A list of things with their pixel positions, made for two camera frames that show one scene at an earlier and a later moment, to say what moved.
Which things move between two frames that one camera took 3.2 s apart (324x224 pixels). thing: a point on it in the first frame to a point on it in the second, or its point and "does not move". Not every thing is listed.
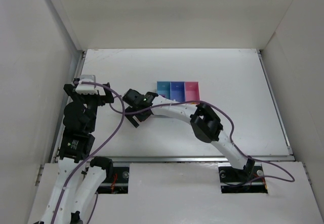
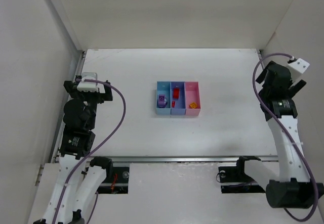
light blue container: x=163 y=88 does not move
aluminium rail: x=195 y=158 does not move
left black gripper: x=105 y=96 does not move
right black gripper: x=136 y=115 to x=299 y=86
